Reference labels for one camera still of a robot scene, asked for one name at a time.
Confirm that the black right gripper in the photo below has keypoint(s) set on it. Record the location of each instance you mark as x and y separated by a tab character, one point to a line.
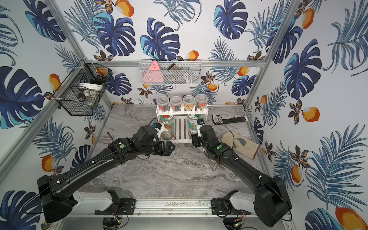
195	139

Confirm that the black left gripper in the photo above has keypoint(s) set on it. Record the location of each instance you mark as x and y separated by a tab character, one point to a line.
165	147

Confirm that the tomato lid seed jar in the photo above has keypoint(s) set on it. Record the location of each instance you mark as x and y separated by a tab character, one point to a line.
167	130

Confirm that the green tree lid jar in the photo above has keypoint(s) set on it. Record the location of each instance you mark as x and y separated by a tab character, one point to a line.
194	117

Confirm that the white slatted wooden shelf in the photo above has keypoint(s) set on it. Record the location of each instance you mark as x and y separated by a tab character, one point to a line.
181	128

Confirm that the strawberry lid seed jar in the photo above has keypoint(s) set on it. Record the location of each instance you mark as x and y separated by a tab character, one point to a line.
164	118

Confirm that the clear lidless jar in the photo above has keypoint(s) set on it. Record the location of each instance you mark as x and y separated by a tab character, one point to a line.
163	103
176	103

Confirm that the carrot lid seed jar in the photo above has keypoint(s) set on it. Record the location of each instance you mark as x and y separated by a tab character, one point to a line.
192	128

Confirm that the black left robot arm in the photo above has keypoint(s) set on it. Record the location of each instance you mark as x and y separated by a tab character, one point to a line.
56	193

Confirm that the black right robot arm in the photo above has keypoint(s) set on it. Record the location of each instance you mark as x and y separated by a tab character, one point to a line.
272	202

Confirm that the black remote control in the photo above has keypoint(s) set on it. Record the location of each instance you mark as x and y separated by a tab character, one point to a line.
219	120

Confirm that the beige work glove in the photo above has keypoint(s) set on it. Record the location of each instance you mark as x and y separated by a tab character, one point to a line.
241	145

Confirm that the pink triangle object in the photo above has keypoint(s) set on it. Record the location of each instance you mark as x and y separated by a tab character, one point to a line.
153	75

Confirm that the white bowl in basket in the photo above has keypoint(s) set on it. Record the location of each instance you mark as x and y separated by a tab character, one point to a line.
90	86

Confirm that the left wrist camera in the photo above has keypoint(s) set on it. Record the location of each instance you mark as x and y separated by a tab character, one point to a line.
159	128

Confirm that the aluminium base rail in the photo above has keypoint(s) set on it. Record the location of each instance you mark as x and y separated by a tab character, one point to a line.
160	207

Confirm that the clear wall-mounted tray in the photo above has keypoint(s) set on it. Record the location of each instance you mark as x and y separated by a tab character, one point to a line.
176	71

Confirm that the black wire basket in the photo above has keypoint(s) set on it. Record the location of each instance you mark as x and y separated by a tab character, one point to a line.
78	101

